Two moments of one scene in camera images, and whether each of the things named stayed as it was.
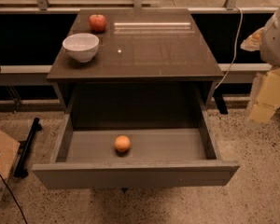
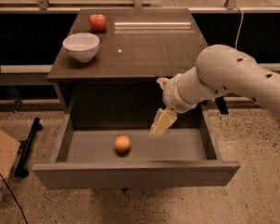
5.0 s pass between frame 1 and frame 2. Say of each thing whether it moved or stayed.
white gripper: moved
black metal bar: stayed
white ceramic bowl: stayed
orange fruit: stayed
